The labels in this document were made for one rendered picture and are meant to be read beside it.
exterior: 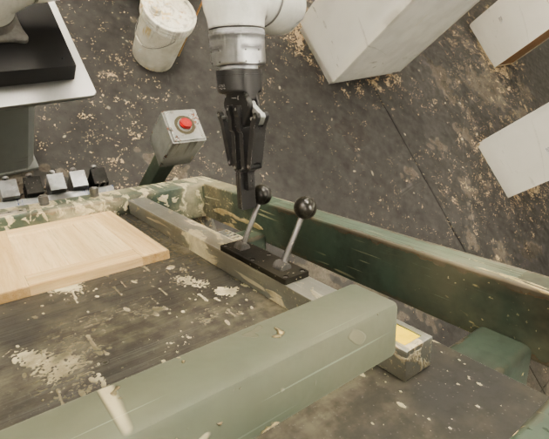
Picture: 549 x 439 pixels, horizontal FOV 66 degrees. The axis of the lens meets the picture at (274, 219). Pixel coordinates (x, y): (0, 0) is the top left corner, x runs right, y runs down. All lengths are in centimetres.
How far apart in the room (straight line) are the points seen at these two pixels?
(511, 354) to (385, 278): 26
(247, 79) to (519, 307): 53
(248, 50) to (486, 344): 56
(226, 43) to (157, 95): 197
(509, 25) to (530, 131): 164
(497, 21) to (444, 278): 498
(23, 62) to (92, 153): 89
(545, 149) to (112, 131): 340
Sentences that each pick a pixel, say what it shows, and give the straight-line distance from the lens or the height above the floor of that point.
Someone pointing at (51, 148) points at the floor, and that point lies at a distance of 235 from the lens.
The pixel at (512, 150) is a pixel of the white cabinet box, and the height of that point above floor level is 25.
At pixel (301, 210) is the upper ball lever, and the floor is 154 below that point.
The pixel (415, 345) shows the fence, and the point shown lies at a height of 169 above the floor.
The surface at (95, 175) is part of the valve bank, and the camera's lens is 145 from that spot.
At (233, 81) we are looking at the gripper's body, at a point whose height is 156.
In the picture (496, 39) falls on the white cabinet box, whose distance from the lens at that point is 561.
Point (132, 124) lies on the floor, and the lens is 249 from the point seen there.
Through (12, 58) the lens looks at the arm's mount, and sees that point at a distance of 157.
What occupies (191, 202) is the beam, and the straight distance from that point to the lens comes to 135.
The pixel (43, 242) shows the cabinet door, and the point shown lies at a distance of 108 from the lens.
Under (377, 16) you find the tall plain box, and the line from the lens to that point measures 310.
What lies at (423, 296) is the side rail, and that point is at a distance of 79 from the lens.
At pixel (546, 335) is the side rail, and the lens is 71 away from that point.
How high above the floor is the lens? 205
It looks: 54 degrees down
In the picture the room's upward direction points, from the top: 54 degrees clockwise
